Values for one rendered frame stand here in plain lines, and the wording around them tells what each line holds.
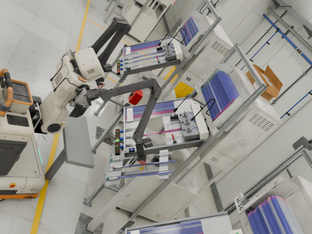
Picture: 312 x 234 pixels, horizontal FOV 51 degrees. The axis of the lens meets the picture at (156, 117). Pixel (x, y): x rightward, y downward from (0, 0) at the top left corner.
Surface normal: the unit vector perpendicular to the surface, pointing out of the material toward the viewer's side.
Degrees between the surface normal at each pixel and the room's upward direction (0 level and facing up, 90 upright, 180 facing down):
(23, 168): 0
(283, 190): 90
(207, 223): 45
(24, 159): 0
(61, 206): 0
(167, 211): 90
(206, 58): 90
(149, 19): 90
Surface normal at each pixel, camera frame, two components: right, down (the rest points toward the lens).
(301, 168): -0.81, -0.42
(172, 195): 0.08, 0.60
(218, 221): -0.15, -0.78
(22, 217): 0.58, -0.68
